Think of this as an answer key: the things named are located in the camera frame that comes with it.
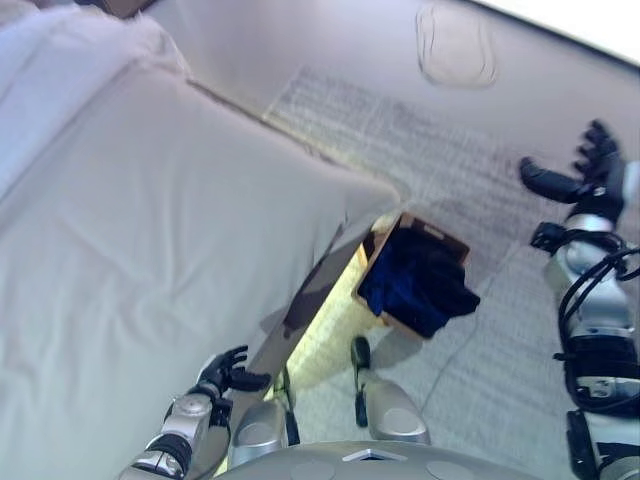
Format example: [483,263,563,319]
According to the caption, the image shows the black five-finger left hand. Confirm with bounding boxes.
[196,344,274,402]

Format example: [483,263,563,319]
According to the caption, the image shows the black five-finger right hand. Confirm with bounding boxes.
[518,118,640,222]

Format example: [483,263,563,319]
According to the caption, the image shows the black garment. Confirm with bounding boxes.
[397,229,483,339]

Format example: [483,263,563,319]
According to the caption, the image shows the navy blue garment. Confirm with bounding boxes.
[359,234,437,326]

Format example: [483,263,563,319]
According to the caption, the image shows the upholstered bed base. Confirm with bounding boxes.
[258,219,399,389]

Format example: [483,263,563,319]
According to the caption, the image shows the brown woven basket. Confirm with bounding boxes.
[351,211,472,342]

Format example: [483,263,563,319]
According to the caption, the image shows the grey robot torso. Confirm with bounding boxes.
[214,439,574,480]

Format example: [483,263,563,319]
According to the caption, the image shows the silver right robot leg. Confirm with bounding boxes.
[349,335,432,447]

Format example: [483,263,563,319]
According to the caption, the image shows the large grey striped rug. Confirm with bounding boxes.
[262,64,640,480]

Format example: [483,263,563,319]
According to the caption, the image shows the small oval beige rug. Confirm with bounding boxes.
[415,1,499,90]

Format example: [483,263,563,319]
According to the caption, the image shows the white duvet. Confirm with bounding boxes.
[0,0,194,199]

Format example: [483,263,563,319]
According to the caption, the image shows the brown wooden nightstand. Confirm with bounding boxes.
[74,0,152,20]

